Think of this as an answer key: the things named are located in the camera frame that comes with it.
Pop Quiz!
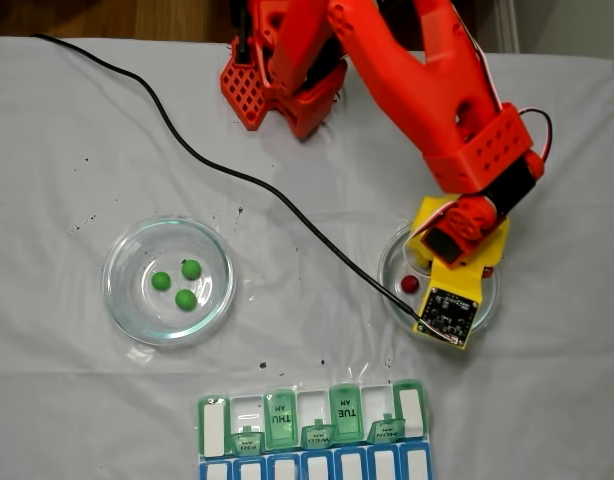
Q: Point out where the white baseboard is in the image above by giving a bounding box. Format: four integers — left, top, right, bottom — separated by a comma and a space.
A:
495, 0, 521, 54

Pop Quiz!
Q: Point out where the black table clamp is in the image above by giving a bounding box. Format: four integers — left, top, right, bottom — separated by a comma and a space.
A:
234, 0, 252, 65

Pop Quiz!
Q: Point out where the white tablecloth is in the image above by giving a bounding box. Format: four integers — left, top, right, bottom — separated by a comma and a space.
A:
0, 35, 614, 480

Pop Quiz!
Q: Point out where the thick black cable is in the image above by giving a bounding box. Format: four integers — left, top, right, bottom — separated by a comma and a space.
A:
30, 32, 431, 331

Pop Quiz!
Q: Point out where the white weekly pill organizer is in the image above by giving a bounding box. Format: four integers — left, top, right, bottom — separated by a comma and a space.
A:
195, 379, 433, 480

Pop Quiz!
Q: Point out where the clear glass bowl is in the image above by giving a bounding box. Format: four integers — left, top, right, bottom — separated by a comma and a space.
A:
101, 215, 237, 348
377, 222, 502, 337

